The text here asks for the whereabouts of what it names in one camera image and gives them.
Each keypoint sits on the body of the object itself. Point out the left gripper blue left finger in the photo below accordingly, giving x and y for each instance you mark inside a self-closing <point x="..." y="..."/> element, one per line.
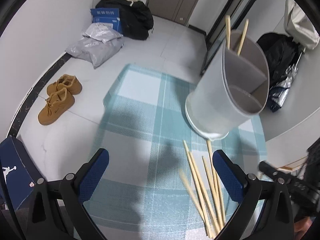
<point x="91" y="173"/>

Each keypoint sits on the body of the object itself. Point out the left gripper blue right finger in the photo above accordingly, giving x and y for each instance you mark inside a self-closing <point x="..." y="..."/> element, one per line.
<point x="230" y="174"/>

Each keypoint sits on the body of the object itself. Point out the wooden chopstick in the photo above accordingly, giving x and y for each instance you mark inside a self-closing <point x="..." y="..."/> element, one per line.
<point x="228" y="31"/>
<point x="200" y="192"/>
<point x="194" y="199"/>
<point x="243" y="36"/>
<point x="197" y="177"/>
<point x="216" y="188"/>
<point x="212" y="187"/>

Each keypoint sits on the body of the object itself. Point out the white utensil holder cup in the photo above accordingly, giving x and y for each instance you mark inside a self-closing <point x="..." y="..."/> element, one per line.
<point x="233" y="89"/>

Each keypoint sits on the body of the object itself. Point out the white hanging shoulder bag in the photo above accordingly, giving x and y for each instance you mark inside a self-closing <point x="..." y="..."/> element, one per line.
<point x="298" y="25"/>

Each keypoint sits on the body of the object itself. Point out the person's right hand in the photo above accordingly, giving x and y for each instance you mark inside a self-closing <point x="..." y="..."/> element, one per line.
<point x="301" y="227"/>

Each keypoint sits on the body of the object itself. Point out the teal plaid placemat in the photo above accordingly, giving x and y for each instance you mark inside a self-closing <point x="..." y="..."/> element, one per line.
<point x="144" y="129"/>

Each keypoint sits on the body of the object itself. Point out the blue jordan shoe box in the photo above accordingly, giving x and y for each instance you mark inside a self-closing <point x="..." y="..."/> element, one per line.
<point x="19" y="172"/>

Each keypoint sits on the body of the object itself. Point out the near tan shoe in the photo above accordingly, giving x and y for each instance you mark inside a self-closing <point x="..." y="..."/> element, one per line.
<point x="57" y="103"/>

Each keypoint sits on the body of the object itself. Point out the tan shoe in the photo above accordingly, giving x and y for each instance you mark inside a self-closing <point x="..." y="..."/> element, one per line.
<point x="57" y="103"/>
<point x="71" y="83"/>

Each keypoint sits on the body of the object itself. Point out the far tan shoe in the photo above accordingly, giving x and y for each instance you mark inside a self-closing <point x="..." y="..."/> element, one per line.
<point x="71" y="83"/>

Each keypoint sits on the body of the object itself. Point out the silver folded umbrella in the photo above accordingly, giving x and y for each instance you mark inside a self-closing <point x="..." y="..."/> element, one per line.
<point x="279" y="92"/>

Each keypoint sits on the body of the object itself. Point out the lower grey parcel bag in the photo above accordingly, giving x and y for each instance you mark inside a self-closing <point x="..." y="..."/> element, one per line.
<point x="94" y="51"/>

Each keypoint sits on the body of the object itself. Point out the grey parcel bag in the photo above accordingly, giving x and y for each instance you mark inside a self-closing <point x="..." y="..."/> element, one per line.
<point x="94" y="51"/>
<point x="101" y="32"/>

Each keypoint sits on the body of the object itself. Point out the black hanging jacket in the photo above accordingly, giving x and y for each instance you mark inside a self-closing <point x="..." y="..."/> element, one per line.
<point x="279" y="50"/>

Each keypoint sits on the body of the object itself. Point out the upper grey parcel bag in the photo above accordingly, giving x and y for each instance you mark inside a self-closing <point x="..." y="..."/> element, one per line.
<point x="101" y="32"/>

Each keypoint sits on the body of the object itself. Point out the black bag on floor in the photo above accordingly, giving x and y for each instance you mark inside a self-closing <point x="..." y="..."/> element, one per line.
<point x="135" y="17"/>

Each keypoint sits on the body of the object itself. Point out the blue cardboard box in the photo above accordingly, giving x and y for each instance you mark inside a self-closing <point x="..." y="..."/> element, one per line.
<point x="110" y="16"/>

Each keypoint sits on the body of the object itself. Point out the black framed glass door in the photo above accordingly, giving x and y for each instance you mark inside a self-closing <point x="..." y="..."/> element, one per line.
<point x="237" y="10"/>

